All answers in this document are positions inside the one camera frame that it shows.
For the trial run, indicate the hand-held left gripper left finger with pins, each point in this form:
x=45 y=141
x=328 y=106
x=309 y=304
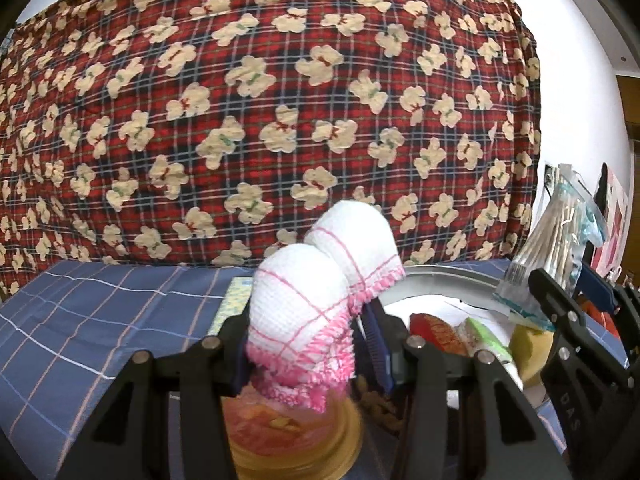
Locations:
x=235 y=340

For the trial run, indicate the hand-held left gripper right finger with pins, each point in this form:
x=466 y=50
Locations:
x=377 y=345

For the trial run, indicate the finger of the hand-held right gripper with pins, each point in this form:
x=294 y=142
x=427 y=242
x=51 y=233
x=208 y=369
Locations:
x=597 y=290
x=555 y=300

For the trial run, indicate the red gold embroidered pouch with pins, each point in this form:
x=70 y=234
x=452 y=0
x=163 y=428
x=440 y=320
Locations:
x=435 y=332

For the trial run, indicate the clear bag of cotton swabs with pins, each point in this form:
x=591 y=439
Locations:
x=550 y=240

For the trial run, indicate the white cloth with pink trim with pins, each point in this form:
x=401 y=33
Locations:
x=300 y=300

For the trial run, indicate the green tissue pack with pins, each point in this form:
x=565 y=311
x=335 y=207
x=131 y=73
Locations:
x=482 y=335

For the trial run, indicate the dark round basin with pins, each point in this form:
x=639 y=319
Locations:
x=440 y=285

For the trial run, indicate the white blue tissue box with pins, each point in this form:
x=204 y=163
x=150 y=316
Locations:
x=230 y=305

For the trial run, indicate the yellow sponge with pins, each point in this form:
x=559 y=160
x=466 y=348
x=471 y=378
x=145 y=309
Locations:
x=530 y=355

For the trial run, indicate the pink patterned box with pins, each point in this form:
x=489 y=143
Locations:
x=617 y=220

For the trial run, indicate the jar with gold lid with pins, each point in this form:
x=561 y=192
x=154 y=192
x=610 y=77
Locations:
x=280 y=440

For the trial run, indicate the blue plaid bedsheet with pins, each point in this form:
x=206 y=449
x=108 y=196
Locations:
x=75 y=320

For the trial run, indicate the red plaid bear-print quilt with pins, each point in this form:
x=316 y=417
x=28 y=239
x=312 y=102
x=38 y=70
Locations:
x=200 y=110

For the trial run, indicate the white wall socket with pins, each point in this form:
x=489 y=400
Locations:
x=550 y=175

